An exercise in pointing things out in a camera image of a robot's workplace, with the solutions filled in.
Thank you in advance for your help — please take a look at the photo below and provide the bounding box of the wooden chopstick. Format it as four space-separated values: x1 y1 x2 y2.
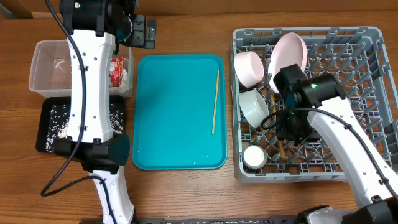
211 70 220 135
271 95 286 160

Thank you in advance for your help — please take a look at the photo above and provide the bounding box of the red snack wrapper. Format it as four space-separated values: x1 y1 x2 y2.
109 57 124 87

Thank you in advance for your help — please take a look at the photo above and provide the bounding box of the grey shallow bowl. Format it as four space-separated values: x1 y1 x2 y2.
238 90 269 128

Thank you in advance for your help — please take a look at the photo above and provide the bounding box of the small white cup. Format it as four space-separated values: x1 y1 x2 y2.
243 145 268 169

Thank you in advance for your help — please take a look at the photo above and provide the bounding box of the white bowl with food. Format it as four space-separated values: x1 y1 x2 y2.
234 51 264 88

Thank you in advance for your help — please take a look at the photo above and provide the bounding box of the large white plate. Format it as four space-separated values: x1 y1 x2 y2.
267 32 307 94

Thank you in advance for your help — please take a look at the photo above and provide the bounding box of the white napkin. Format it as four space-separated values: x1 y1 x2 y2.
109 69 128 88

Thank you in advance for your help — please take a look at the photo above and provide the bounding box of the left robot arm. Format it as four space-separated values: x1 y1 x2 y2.
53 0 156 223

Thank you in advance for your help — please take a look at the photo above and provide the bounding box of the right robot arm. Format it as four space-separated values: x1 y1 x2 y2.
272 64 397 223

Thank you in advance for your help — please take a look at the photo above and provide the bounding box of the clear plastic waste bin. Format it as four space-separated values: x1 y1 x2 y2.
29 40 134 98

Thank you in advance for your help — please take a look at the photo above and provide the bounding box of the grey dishwasher rack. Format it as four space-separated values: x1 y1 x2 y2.
230 27 397 183

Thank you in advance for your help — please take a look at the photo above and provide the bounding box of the teal serving tray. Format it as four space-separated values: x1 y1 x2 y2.
132 54 228 170

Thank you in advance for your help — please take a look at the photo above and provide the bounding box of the spilled rice pile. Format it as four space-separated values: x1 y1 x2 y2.
44 103 126 152

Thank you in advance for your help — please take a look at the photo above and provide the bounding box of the black rectangular tray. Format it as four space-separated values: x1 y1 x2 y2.
35 96 126 153

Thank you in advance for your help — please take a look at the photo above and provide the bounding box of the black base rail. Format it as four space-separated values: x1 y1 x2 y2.
79 205 356 224

